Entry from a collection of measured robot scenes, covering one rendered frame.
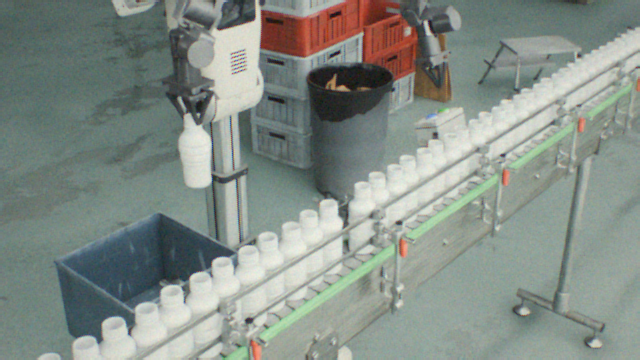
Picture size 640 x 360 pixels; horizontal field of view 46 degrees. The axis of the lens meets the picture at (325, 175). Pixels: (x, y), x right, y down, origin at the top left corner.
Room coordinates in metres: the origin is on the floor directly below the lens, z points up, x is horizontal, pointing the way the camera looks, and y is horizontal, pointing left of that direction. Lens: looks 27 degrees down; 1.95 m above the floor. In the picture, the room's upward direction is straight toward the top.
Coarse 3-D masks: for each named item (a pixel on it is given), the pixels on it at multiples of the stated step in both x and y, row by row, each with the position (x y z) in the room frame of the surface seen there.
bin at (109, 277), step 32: (160, 224) 1.74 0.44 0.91; (64, 256) 1.53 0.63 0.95; (96, 256) 1.59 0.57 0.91; (128, 256) 1.66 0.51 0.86; (160, 256) 1.74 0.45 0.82; (192, 256) 1.66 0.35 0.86; (224, 256) 1.58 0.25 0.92; (64, 288) 1.50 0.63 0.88; (96, 288) 1.40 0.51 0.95; (128, 288) 1.65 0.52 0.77; (160, 288) 1.70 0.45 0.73; (96, 320) 1.42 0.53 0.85; (128, 320) 1.33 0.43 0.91
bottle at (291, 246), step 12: (288, 228) 1.32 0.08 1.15; (300, 228) 1.32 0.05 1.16; (288, 240) 1.29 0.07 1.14; (300, 240) 1.31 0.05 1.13; (288, 252) 1.28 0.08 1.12; (300, 252) 1.29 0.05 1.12; (300, 264) 1.29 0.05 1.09; (288, 276) 1.28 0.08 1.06; (300, 276) 1.29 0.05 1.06; (288, 288) 1.28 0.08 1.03
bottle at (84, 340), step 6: (84, 336) 0.97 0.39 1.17; (90, 336) 0.97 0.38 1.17; (78, 342) 0.96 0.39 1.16; (84, 342) 0.97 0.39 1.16; (90, 342) 0.97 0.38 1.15; (96, 342) 0.95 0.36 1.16; (78, 348) 0.96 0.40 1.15; (84, 348) 0.96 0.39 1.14; (90, 348) 0.94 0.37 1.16; (96, 348) 0.95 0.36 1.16; (78, 354) 0.93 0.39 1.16; (84, 354) 0.93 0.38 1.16; (90, 354) 0.94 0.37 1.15; (96, 354) 0.95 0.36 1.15
